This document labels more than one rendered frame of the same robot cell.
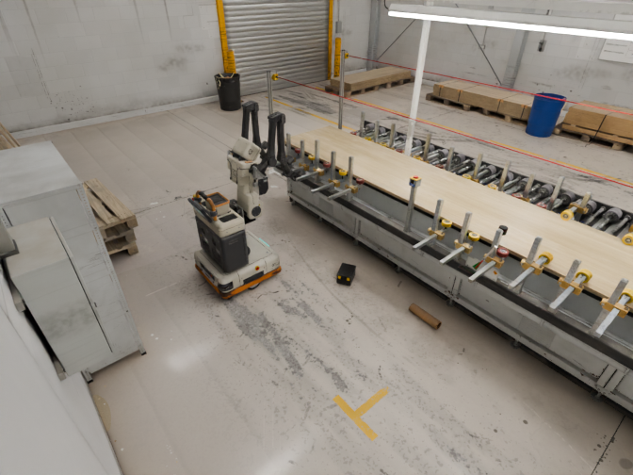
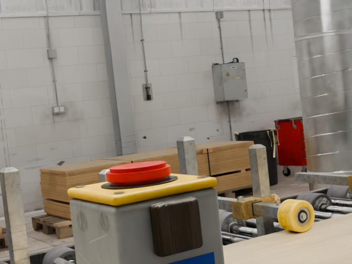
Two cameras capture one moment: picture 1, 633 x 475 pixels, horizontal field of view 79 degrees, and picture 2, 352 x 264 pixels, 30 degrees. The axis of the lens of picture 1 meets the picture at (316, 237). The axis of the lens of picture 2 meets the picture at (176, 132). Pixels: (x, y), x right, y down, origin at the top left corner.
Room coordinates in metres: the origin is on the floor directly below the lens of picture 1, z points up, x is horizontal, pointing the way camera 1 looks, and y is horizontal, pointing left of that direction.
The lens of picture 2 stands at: (2.75, -0.40, 1.27)
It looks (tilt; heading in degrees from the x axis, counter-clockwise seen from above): 3 degrees down; 279
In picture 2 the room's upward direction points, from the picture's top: 6 degrees counter-clockwise
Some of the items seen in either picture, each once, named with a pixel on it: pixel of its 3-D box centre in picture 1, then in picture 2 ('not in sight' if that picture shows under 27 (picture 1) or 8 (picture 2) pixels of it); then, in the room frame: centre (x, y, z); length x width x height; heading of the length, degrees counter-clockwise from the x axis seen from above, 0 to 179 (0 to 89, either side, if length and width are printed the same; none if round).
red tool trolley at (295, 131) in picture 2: not in sight; (305, 144); (2.45, -9.78, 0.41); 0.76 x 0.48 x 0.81; 47
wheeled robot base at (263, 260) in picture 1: (237, 261); not in sight; (3.06, 0.80, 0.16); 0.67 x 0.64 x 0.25; 130
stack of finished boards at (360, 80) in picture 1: (372, 77); not in sight; (10.99, -1.47, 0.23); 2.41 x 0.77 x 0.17; 132
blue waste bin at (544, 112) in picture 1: (544, 115); not in sight; (7.37, -4.33, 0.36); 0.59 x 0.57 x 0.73; 130
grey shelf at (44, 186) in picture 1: (70, 263); not in sight; (2.24, 1.84, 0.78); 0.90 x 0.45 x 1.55; 40
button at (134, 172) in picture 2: not in sight; (139, 178); (2.84, -0.80, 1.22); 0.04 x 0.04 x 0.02
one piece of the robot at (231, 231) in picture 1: (223, 229); not in sight; (3.00, 0.87, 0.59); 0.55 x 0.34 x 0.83; 40
